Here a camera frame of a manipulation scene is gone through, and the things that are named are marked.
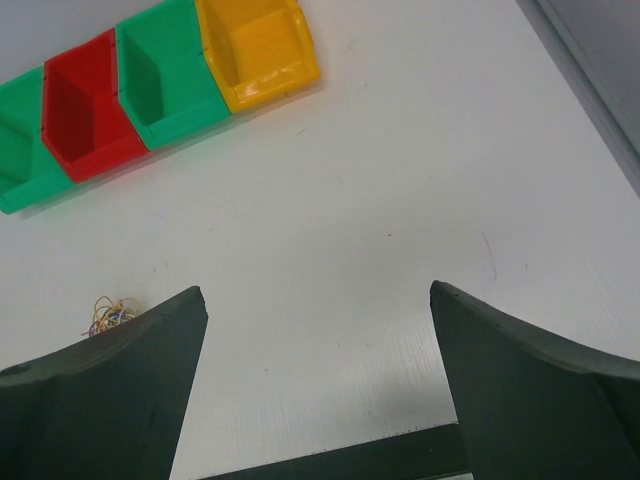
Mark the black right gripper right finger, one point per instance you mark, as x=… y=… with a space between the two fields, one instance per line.
x=532 y=404

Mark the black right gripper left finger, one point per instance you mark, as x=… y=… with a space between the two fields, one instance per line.
x=108 y=407

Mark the green plastic bin left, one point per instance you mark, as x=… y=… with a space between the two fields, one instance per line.
x=29 y=172

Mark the green plastic bin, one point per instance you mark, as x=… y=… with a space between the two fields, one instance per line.
x=29 y=172
x=165 y=85

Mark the red plastic bin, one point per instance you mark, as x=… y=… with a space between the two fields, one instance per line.
x=84 y=125

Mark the green plastic bin right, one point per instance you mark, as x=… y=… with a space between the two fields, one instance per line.
x=165 y=85

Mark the yellow plastic bin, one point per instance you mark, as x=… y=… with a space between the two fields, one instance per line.
x=257 y=50

